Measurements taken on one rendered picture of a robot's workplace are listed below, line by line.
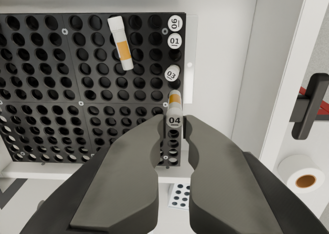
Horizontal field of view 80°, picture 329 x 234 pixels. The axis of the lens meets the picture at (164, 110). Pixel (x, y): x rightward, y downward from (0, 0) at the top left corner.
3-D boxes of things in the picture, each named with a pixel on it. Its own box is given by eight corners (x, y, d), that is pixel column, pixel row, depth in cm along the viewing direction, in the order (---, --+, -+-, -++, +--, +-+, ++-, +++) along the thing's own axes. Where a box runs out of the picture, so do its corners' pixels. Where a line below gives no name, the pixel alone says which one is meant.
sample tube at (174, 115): (181, 101, 18) (183, 128, 14) (168, 101, 18) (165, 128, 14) (181, 88, 17) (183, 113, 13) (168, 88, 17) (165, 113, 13)
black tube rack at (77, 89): (183, 11, 23) (186, 13, 17) (179, 137, 31) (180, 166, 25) (-2, 12, 24) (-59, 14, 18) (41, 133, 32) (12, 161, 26)
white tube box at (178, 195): (228, 177, 45) (232, 192, 41) (217, 201, 49) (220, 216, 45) (175, 168, 44) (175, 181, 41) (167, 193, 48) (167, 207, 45)
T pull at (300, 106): (324, 71, 19) (334, 75, 18) (299, 135, 22) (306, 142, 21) (285, 70, 19) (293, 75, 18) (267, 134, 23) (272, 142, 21)
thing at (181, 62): (185, 12, 18) (186, 13, 17) (180, 163, 26) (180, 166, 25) (165, 12, 18) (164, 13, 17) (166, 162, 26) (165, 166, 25)
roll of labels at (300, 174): (276, 180, 44) (285, 195, 41) (278, 156, 41) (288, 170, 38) (310, 176, 43) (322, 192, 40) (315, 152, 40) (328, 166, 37)
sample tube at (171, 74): (179, 70, 22) (173, 84, 18) (170, 64, 22) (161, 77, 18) (185, 61, 22) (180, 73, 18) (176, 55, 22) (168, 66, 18)
